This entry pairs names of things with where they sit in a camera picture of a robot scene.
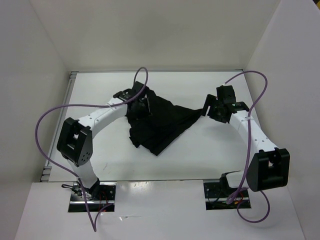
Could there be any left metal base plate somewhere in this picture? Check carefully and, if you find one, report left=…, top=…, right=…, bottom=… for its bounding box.
left=62, top=182, right=116, bottom=213

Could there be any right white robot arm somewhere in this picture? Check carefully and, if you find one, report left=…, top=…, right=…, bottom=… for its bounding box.
left=201, top=94, right=290, bottom=197

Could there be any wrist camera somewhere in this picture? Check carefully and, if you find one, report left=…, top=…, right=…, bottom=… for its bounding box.
left=131, top=81, right=145, bottom=96
left=216, top=85, right=237, bottom=104

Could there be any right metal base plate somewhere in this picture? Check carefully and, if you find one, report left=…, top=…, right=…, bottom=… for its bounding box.
left=203, top=180, right=251, bottom=211

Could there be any metal base plate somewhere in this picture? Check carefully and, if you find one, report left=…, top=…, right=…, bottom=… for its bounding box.
left=203, top=180, right=251, bottom=211
left=62, top=182, right=116, bottom=213

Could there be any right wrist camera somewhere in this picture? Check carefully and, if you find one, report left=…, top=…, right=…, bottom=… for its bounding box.
left=216, top=85, right=237, bottom=104

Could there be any black skirt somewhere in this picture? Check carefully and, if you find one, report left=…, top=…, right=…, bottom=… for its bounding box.
left=126, top=89, right=202, bottom=156

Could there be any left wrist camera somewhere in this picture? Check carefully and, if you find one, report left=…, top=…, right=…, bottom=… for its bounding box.
left=131, top=81, right=145, bottom=96

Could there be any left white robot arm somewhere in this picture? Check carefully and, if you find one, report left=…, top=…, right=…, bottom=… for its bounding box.
left=57, top=96, right=150, bottom=200

